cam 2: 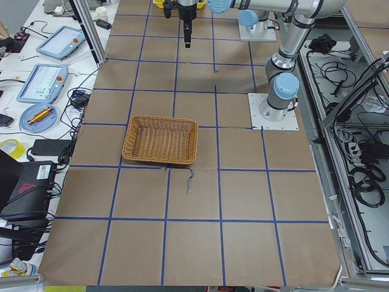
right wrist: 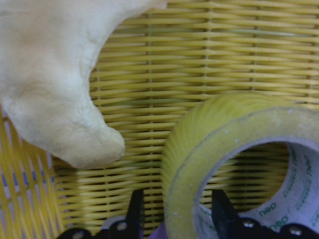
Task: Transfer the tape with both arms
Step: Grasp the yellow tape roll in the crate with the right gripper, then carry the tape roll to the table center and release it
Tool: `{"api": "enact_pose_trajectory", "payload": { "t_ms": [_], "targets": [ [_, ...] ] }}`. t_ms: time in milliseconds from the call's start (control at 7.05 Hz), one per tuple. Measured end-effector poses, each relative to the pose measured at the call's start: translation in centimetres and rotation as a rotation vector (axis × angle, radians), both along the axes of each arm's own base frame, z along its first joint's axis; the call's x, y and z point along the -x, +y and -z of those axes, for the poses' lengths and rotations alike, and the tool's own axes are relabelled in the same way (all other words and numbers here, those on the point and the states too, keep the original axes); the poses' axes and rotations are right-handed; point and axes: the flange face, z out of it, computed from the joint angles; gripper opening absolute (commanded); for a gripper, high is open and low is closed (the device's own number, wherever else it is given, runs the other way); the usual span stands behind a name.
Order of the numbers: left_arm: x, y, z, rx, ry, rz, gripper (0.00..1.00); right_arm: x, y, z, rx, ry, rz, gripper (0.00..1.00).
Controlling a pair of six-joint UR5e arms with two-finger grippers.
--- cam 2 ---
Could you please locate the yellow plastic basket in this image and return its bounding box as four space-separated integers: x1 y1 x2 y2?
153 0 207 9

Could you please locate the teach pendant near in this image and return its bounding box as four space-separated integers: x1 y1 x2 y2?
16 63 68 103

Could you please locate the yellow tape roll on desk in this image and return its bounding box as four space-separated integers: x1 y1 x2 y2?
0 139 26 159

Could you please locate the gold metal cylinder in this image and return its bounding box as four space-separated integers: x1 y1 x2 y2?
27 107 53 125

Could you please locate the black computer box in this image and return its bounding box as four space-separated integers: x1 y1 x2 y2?
1 151 56 221

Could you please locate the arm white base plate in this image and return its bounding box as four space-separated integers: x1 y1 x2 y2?
238 19 277 42
248 93 299 131

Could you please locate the black power adapter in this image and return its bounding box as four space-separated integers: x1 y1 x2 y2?
31 139 71 156

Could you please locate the teach pendant far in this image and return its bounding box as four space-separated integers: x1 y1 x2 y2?
36 26 86 60

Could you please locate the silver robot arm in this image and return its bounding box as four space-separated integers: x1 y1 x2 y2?
238 9 270 30
207 1 346 122

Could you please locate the blue plate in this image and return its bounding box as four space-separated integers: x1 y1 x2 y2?
19 103 57 133

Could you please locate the white paper cup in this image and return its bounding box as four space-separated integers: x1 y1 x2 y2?
95 6 108 22

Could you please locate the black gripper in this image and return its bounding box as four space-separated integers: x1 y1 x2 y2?
164 4 197 48

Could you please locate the brown wicker basket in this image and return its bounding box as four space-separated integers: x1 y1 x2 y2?
122 115 199 165

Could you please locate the teach pendant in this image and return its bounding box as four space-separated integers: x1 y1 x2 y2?
16 63 68 103
36 26 86 60

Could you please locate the aluminium frame post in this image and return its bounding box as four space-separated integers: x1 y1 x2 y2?
69 0 106 64

